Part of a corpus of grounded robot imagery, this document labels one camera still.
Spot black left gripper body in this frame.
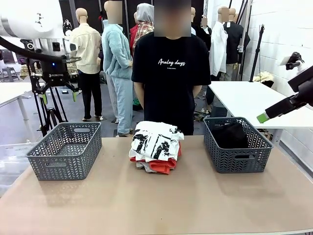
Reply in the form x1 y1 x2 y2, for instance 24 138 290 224
40 58 68 83

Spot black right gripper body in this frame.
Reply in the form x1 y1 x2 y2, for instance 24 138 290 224
281 79 313 116

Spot black garment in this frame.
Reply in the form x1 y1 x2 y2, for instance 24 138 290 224
210 122 249 149

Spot white black-print t-shirt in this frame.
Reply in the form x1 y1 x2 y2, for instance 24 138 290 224
129 121 185 163

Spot orange shirt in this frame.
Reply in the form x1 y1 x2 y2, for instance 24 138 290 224
129 143 182 175

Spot person's left forearm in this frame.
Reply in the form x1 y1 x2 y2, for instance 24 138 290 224
192 84 203 100

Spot person's right forearm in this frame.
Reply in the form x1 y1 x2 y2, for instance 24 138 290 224
134 82 145 106

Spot table with patterned cloth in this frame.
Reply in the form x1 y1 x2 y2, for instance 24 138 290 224
20 62 79 77

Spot white table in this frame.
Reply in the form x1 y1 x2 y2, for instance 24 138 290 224
0 82 46 122
209 80 313 147

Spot beige cloth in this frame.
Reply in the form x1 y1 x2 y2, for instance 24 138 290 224
252 72 275 88

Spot mannequin in cream jacket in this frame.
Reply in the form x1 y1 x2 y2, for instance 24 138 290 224
69 7 103 122

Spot grey stool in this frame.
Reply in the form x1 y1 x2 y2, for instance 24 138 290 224
1 67 21 83

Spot mannequin in light-blue fleece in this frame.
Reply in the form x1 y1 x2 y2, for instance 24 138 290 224
101 0 135 137

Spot black light stand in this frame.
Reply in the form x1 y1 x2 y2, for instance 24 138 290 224
248 23 267 83

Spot grey plastic lattice basket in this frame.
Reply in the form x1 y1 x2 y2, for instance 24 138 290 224
203 117 274 174
26 121 103 181

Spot clear plastic storage bin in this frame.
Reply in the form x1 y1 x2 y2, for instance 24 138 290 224
0 141 39 196

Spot mannequin in black shirt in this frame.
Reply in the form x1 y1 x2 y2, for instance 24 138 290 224
224 7 251 81

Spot mannequin in white shirt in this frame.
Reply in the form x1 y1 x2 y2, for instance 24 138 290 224
208 6 229 80

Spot mannequin in red top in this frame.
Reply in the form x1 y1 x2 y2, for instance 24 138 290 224
129 11 139 56

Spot person in black t-shirt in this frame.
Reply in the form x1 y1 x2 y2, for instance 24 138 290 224
131 0 212 136

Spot mannequin in hooded plaid shirt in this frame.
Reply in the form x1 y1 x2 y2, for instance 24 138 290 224
132 2 155 58

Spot grey shorts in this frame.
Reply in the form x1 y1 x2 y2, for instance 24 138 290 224
135 160 157 173

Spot leaning black poles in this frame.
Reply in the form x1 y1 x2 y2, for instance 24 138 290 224
237 0 254 81

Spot black camera tripod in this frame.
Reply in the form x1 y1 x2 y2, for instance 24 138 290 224
25 57 69 137

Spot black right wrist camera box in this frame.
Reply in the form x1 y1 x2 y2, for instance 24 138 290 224
288 65 313 93

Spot black left arm cable sleeve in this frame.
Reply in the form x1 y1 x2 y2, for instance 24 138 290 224
0 36 81 63

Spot black camera head rig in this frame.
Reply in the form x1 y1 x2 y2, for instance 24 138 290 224
20 38 37 52

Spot white right wrist clamp mount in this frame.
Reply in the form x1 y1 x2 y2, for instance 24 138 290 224
279 51 305 71

